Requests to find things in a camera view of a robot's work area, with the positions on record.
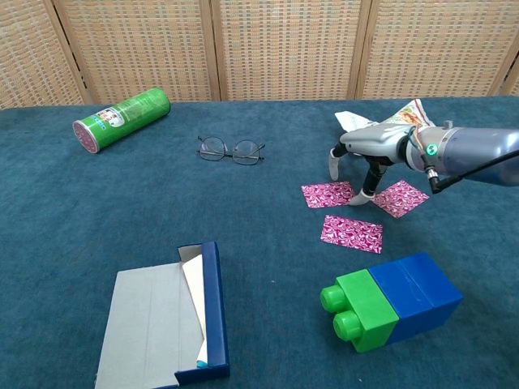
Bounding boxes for green toy building block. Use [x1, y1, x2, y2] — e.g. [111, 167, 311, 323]
[320, 269, 401, 354]

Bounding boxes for woven bamboo folding screen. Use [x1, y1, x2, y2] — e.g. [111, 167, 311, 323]
[0, 0, 519, 109]

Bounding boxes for pink-patterned card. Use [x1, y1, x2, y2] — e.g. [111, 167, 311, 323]
[372, 180, 431, 220]
[301, 181, 357, 209]
[320, 214, 384, 254]

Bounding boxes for blue felt table cover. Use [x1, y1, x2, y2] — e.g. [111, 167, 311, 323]
[0, 95, 519, 389]

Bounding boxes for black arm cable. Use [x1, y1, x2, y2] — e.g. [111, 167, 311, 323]
[420, 150, 519, 195]

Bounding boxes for blue toy building block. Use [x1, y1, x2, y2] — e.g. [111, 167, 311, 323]
[368, 260, 438, 346]
[399, 252, 465, 326]

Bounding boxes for open blue cardboard box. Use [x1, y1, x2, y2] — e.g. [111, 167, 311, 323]
[94, 241, 231, 389]

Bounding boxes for black thin-rimmed eyeglasses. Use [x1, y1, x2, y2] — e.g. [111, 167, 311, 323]
[196, 135, 267, 166]

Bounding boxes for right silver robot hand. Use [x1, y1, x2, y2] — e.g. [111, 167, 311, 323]
[328, 123, 415, 207]

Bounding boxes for green cylindrical chip can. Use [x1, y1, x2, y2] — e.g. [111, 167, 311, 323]
[72, 87, 171, 155]

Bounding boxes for white snack bag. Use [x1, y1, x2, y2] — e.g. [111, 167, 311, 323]
[334, 99, 437, 133]

